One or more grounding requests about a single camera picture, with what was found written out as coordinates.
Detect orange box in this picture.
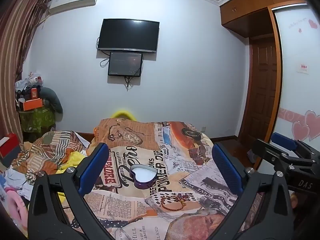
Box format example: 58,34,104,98
19,98,43,111

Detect pink heart stickers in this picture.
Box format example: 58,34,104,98
291,110,320,142

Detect wooden overhead cabinet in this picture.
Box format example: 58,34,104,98
220,0,310,38

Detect red braided bracelet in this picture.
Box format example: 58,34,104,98
161,197,188,211

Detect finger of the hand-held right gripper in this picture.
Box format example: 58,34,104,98
271,132,320,159
251,139,316,171

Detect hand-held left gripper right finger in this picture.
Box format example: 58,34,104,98
212,142,294,240

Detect grey cloth on floor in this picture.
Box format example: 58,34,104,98
247,149,261,168

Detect red box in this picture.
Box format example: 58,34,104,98
0,133,20,158

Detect white air conditioner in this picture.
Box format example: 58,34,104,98
49,0,100,15

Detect white sliding wardrobe door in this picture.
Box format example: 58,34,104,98
272,5,320,150

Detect green patterned cloth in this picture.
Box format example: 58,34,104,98
19,107,57,133

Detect small black wall monitor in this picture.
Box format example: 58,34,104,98
108,52,143,77

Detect brown striped curtain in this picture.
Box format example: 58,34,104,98
0,0,52,143

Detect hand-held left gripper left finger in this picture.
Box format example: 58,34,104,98
27,142,110,240

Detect black wall television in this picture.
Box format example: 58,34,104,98
97,18,160,54

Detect brown wooden door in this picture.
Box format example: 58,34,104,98
240,36,278,143

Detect pink plush item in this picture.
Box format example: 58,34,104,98
4,187,28,232

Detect purple heart-shaped tin box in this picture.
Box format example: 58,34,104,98
130,164,158,189

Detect dark green jacket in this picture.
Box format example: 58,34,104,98
40,87,63,115

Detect striped patchwork quilt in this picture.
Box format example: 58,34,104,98
24,130,89,184

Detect newspaper print blanket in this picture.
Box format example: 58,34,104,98
84,119,242,240

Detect pile of clutter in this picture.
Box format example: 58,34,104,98
14,72,45,112

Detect yellow cloth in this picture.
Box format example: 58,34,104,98
55,151,88,175

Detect yellow plastic chair back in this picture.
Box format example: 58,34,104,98
111,109,137,121

